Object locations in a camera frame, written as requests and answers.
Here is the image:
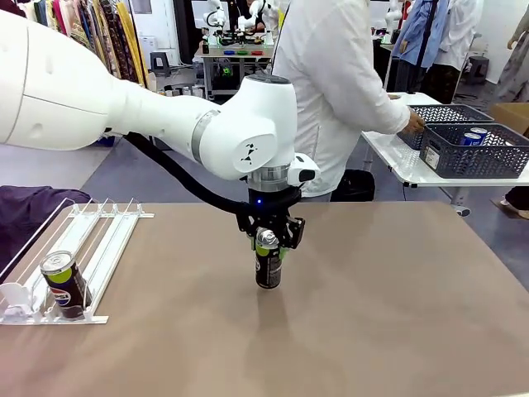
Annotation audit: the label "black Pepsi can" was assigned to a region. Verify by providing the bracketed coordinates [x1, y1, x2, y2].
[40, 250, 93, 322]
[254, 227, 284, 290]

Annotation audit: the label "dark grey woven plastic basket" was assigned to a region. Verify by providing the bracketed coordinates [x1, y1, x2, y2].
[397, 103, 495, 151]
[419, 122, 529, 179]

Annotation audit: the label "clothes rack with colourful garments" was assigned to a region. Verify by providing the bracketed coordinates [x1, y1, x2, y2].
[16, 0, 150, 90]

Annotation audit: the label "background workbench with coloured plates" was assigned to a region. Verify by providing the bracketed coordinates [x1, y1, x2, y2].
[200, 40, 277, 101]

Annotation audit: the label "person's right hand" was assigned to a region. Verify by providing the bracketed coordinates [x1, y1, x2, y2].
[401, 113, 427, 136]

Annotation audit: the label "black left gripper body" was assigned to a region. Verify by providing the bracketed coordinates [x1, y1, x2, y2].
[236, 188, 303, 242]

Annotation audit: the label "dark grey step stool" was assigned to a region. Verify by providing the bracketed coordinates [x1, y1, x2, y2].
[149, 50, 172, 78]
[465, 55, 491, 87]

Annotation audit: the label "seated person's feet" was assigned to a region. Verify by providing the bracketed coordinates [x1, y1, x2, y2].
[489, 185, 529, 220]

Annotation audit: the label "dark purple cloth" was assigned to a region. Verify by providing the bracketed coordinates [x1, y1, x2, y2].
[0, 185, 93, 270]

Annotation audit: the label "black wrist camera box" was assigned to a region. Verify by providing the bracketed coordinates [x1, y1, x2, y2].
[286, 216, 307, 250]

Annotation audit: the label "black garment stand pole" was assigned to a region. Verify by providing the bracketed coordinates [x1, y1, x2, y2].
[407, 0, 440, 95]

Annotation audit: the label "black corrugated cable conduit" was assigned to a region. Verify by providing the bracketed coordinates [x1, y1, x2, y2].
[122, 131, 250, 217]

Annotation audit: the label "person in white jacket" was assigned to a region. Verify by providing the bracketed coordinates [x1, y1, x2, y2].
[270, 0, 427, 203]

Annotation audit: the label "grey bin with fabric rolls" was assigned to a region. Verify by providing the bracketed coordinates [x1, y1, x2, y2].
[163, 84, 205, 101]

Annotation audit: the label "black bag on floor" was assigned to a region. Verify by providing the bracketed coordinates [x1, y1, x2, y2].
[331, 169, 377, 203]

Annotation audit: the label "person's right forearm white sleeve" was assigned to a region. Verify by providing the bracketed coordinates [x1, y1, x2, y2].
[350, 78, 412, 136]

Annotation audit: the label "white clear can dispenser rack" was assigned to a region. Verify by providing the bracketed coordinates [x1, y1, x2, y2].
[0, 197, 155, 326]

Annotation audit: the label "white side table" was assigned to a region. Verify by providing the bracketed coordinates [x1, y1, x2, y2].
[360, 91, 529, 217]

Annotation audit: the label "brown cardboard box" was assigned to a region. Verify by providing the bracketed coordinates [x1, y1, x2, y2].
[487, 102, 529, 137]

